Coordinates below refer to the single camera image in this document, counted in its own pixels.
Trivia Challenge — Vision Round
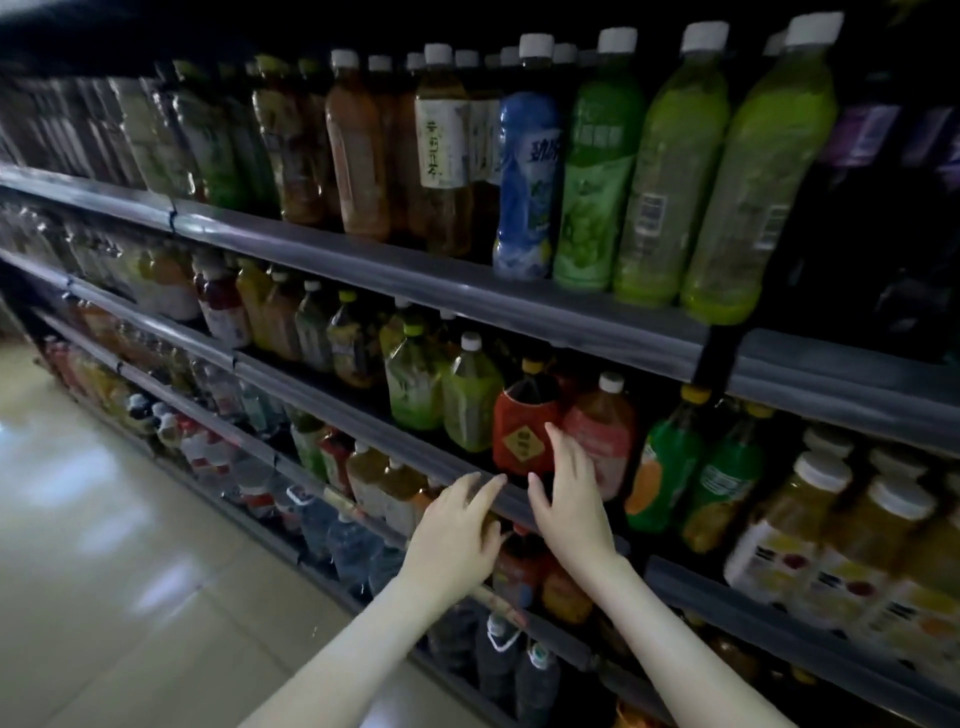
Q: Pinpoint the person's right forearm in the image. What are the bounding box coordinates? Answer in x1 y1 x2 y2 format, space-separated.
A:
577 555 797 728

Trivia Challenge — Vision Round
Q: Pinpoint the person's right hand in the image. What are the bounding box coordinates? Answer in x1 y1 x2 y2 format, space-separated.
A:
525 423 620 590

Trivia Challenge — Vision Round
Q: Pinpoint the dark grey store shelving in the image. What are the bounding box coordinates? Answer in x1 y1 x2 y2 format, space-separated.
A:
0 0 960 728

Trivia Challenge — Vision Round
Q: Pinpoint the row of large water jugs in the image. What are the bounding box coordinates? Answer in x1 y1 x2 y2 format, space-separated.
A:
210 450 564 728

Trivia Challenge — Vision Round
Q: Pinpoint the person's left hand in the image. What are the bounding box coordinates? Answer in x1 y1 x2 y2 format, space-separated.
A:
397 471 512 609

